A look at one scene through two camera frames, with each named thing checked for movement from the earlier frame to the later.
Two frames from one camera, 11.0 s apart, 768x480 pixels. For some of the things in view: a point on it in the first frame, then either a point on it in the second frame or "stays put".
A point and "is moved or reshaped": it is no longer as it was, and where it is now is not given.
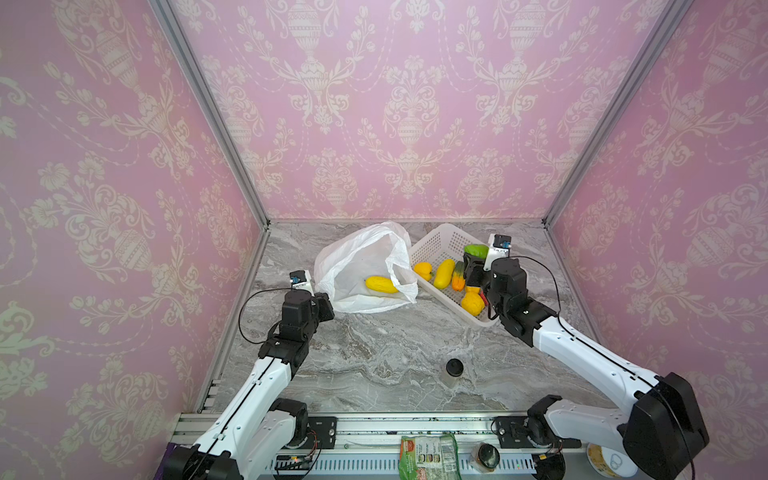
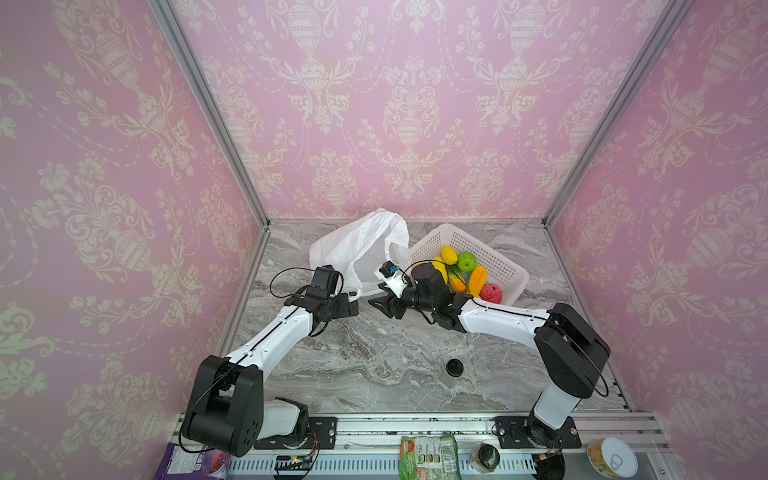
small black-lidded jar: (454, 367) stays put
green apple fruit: (477, 250) is moved or reshaped
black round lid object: (484, 457) stays put
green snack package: (429, 457) stays put
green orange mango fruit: (458, 277) stays put
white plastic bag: (345, 259) is moved or reshaped
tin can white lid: (611, 462) stays put
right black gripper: (475, 270) → (395, 302)
